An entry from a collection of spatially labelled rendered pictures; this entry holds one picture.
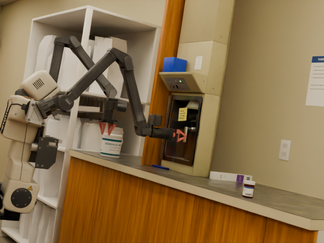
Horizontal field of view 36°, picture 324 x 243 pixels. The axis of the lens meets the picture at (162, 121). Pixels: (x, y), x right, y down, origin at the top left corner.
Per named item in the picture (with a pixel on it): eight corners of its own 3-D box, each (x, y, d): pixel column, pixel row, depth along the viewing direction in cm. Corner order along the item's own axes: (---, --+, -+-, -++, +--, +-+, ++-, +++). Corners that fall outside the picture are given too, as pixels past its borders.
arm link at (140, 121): (115, 59, 264) (122, 57, 254) (125, 56, 266) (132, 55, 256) (135, 136, 270) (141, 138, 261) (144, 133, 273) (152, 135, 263)
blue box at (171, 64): (175, 75, 304) (177, 60, 305) (185, 75, 296) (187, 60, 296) (161, 72, 299) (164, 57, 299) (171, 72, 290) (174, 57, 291)
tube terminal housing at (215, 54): (191, 169, 321) (209, 51, 322) (225, 178, 294) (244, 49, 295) (160, 167, 306) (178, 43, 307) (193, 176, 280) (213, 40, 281)
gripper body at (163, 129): (164, 128, 279) (154, 126, 275) (175, 129, 271) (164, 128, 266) (163, 139, 279) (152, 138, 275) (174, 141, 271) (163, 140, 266)
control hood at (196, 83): (171, 91, 307) (173, 75, 307) (205, 93, 280) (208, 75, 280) (156, 88, 300) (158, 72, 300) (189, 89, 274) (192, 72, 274)
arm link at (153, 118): (135, 133, 270) (141, 134, 262) (138, 112, 270) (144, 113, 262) (155, 135, 275) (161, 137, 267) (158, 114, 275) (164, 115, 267)
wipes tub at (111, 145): (113, 156, 339) (116, 134, 339) (122, 158, 328) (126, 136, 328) (96, 154, 331) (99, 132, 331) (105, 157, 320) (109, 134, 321)
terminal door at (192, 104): (161, 159, 305) (171, 94, 306) (192, 167, 280) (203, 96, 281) (160, 159, 305) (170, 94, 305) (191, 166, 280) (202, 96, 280)
